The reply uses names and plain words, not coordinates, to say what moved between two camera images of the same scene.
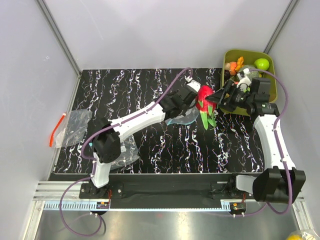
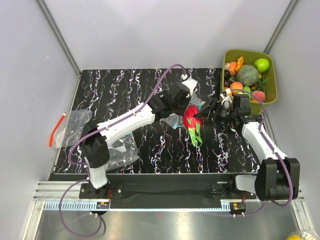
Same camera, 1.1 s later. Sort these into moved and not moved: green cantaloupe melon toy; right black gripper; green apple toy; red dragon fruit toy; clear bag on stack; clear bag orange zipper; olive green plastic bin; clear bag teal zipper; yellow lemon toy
Moved: right black gripper; clear bag teal zipper; red dragon fruit toy
Not moved: clear bag on stack; yellow lemon toy; green apple toy; olive green plastic bin; clear bag orange zipper; green cantaloupe melon toy
